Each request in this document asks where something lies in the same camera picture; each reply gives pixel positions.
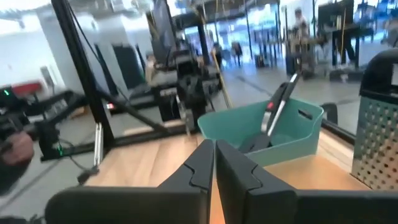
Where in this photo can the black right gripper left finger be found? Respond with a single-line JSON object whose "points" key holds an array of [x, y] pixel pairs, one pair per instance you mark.
{"points": [[140, 205]]}

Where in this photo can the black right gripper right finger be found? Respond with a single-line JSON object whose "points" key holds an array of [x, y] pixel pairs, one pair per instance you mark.
{"points": [[280, 208]]}

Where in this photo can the black slotted spatula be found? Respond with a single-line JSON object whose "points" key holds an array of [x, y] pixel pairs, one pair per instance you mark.
{"points": [[275, 96], [284, 102]]}

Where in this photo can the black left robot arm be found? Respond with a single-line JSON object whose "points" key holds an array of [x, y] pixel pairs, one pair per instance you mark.
{"points": [[192, 115]]}

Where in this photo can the person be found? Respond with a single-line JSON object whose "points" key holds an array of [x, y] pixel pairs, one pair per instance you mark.
{"points": [[217, 54], [301, 25], [237, 51]]}

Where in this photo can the teal plastic bin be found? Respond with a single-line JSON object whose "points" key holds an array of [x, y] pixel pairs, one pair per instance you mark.
{"points": [[295, 140]]}

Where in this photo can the silver aluminium extrusion piece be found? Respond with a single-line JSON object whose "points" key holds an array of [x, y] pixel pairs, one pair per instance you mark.
{"points": [[98, 143]]}

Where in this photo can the black equipment with green lights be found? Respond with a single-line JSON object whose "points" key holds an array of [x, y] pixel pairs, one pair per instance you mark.
{"points": [[46, 137]]}

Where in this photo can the black aluminium rig frame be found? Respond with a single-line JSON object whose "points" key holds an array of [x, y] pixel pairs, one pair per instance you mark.
{"points": [[81, 62]]}

